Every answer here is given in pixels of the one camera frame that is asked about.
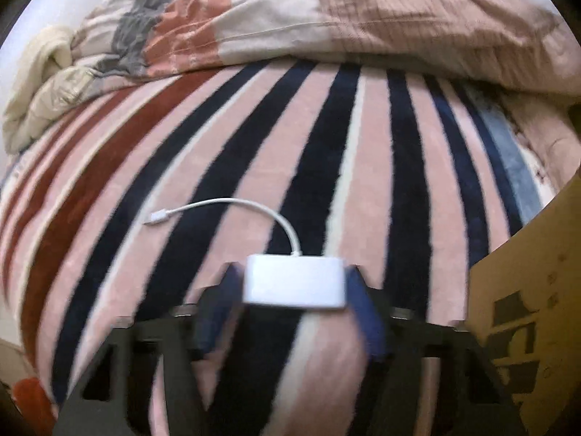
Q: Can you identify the striped pink blanket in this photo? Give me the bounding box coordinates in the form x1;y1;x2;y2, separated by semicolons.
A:
0;57;545;436

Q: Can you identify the white adapter hub with cable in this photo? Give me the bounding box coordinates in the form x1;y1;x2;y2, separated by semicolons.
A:
144;197;348;312

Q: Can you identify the pink and grey duvet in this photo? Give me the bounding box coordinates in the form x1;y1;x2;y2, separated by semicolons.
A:
27;0;573;146

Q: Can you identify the pink floral bed sheet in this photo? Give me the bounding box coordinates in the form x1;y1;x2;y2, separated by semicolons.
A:
499;86;581;210

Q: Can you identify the cream fleece blanket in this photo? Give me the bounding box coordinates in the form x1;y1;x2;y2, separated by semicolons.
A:
2;25;78;155

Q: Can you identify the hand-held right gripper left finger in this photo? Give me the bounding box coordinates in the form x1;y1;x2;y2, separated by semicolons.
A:
52;262;248;436

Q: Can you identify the brown cardboard box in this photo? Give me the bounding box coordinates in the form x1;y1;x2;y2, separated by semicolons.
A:
467;177;581;436

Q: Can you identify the red cloth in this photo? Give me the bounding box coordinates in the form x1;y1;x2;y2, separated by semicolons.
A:
11;375;57;436

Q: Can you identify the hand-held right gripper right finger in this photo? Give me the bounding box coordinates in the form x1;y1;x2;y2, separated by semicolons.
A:
342;263;527;436

